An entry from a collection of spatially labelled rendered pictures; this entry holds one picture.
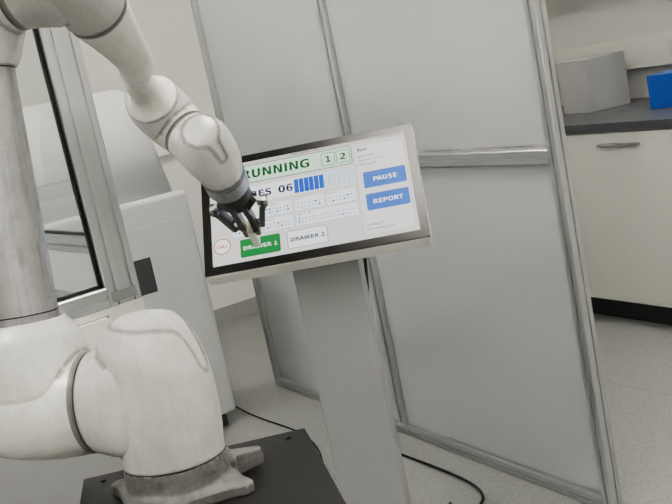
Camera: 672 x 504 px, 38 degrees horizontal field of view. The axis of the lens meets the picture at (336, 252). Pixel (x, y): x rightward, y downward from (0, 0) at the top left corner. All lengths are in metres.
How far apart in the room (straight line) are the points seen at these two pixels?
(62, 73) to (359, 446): 1.11
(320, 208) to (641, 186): 2.20
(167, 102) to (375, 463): 1.04
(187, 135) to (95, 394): 0.60
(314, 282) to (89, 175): 0.57
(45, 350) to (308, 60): 2.25
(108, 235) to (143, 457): 0.88
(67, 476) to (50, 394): 0.80
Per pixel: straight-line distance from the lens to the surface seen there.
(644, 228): 4.24
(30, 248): 1.49
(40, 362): 1.46
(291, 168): 2.30
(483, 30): 2.75
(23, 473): 2.21
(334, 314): 2.31
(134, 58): 1.59
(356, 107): 3.32
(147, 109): 1.91
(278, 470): 1.50
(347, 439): 2.41
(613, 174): 4.28
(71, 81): 2.19
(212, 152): 1.83
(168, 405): 1.39
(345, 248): 2.16
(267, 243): 2.21
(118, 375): 1.39
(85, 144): 2.19
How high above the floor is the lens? 1.38
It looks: 11 degrees down
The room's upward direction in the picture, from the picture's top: 12 degrees counter-clockwise
